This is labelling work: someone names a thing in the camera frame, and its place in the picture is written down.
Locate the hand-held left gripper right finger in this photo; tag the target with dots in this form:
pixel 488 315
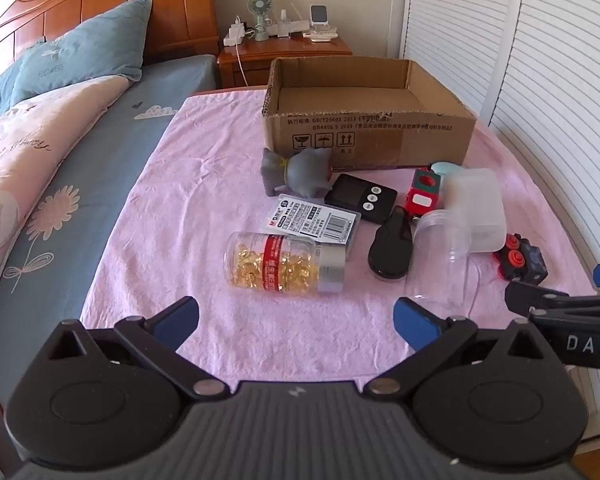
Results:
pixel 414 324

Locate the blue pillow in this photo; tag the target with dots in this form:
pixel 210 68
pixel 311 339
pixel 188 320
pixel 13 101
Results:
pixel 90 45
pixel 0 85

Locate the grey cat toy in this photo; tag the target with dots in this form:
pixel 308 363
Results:
pixel 305 172

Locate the white router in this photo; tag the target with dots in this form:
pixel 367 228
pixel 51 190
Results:
pixel 292 27

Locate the red and green toy block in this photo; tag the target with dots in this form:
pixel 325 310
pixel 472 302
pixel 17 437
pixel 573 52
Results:
pixel 422 195

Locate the black digital timer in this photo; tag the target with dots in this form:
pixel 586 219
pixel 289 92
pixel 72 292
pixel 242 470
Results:
pixel 355 195

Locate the small clear spray bottle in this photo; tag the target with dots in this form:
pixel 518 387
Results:
pixel 286 17

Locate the pink floral quilt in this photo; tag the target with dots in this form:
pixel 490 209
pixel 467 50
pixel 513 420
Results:
pixel 30 135

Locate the teal round object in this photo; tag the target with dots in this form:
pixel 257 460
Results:
pixel 445 167

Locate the blue floral bedsheet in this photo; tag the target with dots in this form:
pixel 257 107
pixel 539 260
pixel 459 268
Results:
pixel 110 150

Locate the grey labelled plastic case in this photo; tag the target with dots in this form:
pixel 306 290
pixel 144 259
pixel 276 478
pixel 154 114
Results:
pixel 310 220

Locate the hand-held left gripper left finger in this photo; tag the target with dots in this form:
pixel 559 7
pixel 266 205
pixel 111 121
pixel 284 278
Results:
pixel 180 316

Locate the white power strip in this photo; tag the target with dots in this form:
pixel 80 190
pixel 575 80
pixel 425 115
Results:
pixel 234 37

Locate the white phone stand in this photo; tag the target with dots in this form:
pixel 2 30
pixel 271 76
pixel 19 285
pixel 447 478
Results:
pixel 319 16

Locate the brown cardboard box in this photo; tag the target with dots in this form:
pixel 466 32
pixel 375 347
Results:
pixel 370 132

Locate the capsule bottle with red label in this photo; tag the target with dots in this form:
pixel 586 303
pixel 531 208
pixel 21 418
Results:
pixel 280 262

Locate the pink cloth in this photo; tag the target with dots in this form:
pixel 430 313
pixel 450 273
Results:
pixel 190 200

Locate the white remote control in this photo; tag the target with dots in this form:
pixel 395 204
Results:
pixel 322 35

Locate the white translucent plastic box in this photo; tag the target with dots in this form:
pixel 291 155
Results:
pixel 480 205

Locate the small green desk fan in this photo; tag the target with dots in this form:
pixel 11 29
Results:
pixel 259 7

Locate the black toy with red wheels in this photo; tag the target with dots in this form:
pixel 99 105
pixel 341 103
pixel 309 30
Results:
pixel 527 260

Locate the white louvered door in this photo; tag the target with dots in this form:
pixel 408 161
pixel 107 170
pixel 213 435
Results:
pixel 455 10
pixel 570 85

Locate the clear plastic jar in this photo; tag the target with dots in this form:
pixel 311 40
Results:
pixel 440 265

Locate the wooden nightstand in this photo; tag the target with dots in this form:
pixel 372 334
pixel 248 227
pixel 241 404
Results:
pixel 290 51

